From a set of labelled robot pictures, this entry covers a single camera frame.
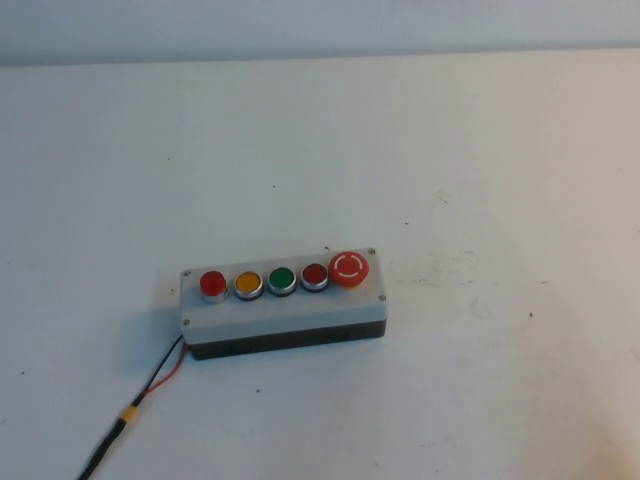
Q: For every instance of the flat red push button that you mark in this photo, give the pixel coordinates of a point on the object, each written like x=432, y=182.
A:
x=314, y=274

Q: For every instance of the red emergency stop mushroom button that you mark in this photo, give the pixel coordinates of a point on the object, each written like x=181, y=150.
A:
x=349, y=268

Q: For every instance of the green push button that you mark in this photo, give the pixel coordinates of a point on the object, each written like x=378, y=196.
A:
x=281, y=278

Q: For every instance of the yellow push button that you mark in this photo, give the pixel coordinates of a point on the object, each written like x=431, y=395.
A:
x=248, y=283

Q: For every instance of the grey control box black base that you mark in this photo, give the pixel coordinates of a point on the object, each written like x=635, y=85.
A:
x=280, y=315

